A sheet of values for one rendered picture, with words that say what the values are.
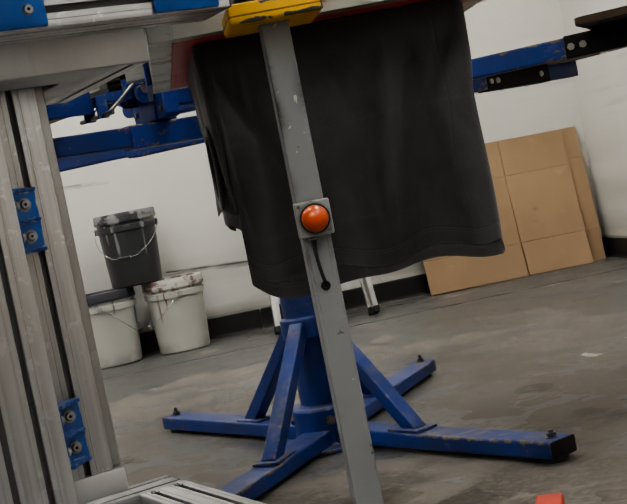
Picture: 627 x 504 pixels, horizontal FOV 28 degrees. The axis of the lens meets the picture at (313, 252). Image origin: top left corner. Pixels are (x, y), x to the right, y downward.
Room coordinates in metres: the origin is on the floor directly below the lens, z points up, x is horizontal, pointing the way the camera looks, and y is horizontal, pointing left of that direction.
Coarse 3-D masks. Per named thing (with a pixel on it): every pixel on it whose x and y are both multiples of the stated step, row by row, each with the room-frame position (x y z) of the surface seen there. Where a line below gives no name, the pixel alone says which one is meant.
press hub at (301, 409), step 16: (288, 304) 3.33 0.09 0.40; (304, 304) 3.32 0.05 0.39; (288, 320) 3.33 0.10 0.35; (304, 320) 3.31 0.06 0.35; (304, 352) 3.32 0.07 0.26; (320, 352) 3.32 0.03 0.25; (304, 368) 3.33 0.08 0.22; (320, 368) 3.32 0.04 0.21; (304, 384) 3.33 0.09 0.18; (320, 384) 3.32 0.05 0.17; (304, 400) 3.34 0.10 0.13; (320, 400) 3.32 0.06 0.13; (304, 416) 3.31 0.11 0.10; (320, 416) 3.29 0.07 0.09; (304, 432) 3.32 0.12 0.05; (336, 448) 3.23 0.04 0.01
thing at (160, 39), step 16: (336, 0) 1.94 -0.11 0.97; (352, 0) 1.94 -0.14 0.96; (368, 0) 1.95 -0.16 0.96; (384, 0) 1.95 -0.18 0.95; (400, 0) 1.98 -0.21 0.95; (480, 0) 2.19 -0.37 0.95; (160, 32) 1.91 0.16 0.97; (176, 32) 1.91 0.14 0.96; (192, 32) 1.92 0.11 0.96; (208, 32) 1.92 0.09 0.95; (160, 48) 1.98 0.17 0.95; (160, 64) 2.19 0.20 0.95; (160, 80) 2.45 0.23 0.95
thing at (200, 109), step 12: (192, 60) 2.06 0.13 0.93; (192, 72) 2.16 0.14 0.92; (192, 84) 2.29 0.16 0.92; (192, 96) 2.38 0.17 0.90; (204, 108) 2.08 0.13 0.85; (204, 120) 2.11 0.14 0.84; (204, 132) 2.14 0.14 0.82; (216, 156) 2.06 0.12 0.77; (216, 168) 2.04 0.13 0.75; (216, 180) 2.05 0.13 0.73; (216, 192) 2.17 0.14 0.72; (228, 192) 2.06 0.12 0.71; (216, 204) 2.48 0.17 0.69; (228, 204) 2.08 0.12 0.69; (228, 216) 2.10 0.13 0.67; (240, 228) 2.08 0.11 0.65
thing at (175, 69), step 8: (320, 16) 1.98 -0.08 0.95; (328, 16) 2.00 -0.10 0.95; (304, 24) 2.04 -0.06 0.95; (192, 40) 1.96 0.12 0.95; (200, 40) 1.98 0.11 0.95; (208, 40) 2.00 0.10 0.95; (216, 40) 2.02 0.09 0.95; (176, 48) 2.02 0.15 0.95; (184, 48) 2.04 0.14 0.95; (176, 56) 2.12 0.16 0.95; (184, 56) 2.15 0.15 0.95; (176, 64) 2.24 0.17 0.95; (184, 64) 2.26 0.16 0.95; (176, 72) 2.37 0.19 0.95; (184, 72) 2.39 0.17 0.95; (176, 80) 2.51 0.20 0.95; (184, 80) 2.54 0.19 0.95
